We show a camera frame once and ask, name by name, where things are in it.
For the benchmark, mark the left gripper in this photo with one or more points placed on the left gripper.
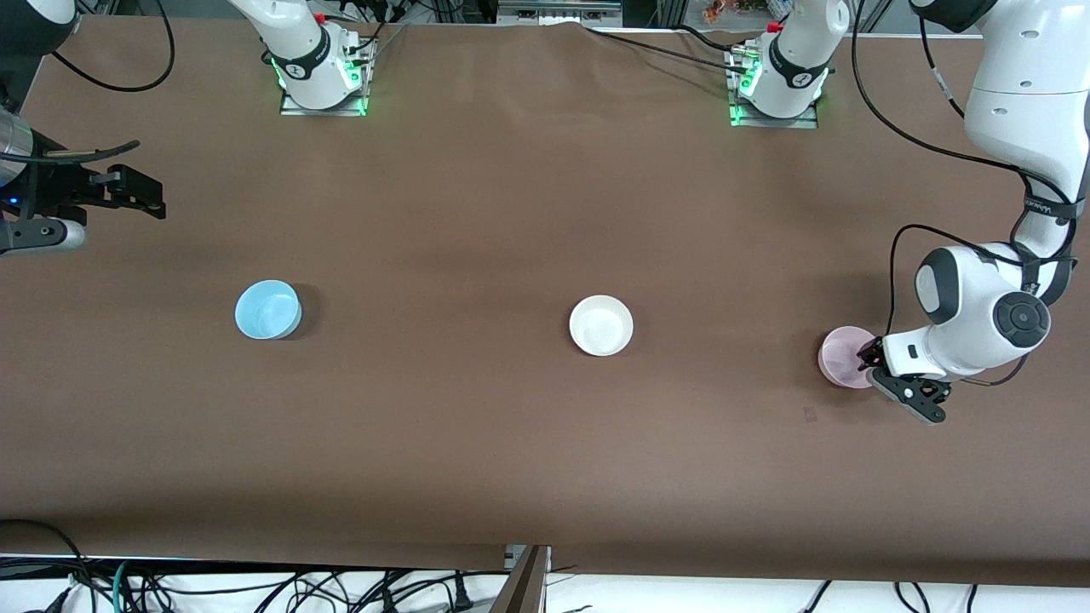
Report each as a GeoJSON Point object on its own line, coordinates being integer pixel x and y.
{"type": "Point", "coordinates": [870, 353]}

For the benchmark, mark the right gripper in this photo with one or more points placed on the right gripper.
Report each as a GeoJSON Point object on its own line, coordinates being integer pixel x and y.
{"type": "Point", "coordinates": [53, 188]}

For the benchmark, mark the pink bowl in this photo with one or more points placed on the pink bowl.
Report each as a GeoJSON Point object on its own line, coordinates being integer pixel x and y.
{"type": "Point", "coordinates": [841, 358]}

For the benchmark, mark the blue bowl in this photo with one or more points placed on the blue bowl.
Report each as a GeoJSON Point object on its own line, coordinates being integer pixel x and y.
{"type": "Point", "coordinates": [266, 310]}

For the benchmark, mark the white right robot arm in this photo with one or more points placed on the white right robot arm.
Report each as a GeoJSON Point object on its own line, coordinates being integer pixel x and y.
{"type": "Point", "coordinates": [298, 42]}

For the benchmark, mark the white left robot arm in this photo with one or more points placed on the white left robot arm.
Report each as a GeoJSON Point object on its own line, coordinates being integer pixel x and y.
{"type": "Point", "coordinates": [1022, 85]}

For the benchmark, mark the white bowl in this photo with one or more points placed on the white bowl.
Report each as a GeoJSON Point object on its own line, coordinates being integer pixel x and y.
{"type": "Point", "coordinates": [601, 325]}

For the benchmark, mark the brown table cloth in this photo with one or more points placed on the brown table cloth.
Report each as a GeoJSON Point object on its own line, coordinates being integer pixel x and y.
{"type": "Point", "coordinates": [545, 468]}

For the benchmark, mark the orange object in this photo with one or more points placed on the orange object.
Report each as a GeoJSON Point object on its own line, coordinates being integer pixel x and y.
{"type": "Point", "coordinates": [719, 10]}

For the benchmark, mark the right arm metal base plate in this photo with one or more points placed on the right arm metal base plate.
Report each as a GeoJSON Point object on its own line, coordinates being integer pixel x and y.
{"type": "Point", "coordinates": [294, 109]}

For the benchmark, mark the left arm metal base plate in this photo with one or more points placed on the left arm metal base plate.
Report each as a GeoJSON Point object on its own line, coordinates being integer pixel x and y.
{"type": "Point", "coordinates": [775, 123]}

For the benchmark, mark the metal table post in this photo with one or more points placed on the metal table post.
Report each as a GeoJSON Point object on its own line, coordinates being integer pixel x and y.
{"type": "Point", "coordinates": [524, 587]}

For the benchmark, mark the aluminium frame bar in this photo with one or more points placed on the aluminium frame bar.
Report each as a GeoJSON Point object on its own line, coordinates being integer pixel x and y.
{"type": "Point", "coordinates": [558, 13]}

